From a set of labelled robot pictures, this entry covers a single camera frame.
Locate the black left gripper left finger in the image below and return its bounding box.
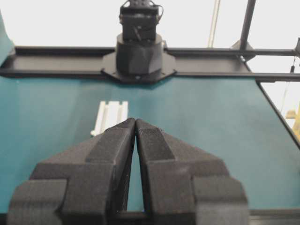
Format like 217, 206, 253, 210
7, 118, 135, 225

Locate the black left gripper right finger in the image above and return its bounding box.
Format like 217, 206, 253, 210
135, 119, 248, 225

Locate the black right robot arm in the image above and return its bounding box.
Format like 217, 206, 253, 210
101, 0, 176, 84

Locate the teal table mat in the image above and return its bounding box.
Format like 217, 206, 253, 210
0, 9, 300, 214

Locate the silver aluminium extrusion rail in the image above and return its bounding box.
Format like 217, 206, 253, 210
90, 101, 128, 136

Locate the black frame rail structure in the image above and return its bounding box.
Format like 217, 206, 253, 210
0, 0, 300, 141

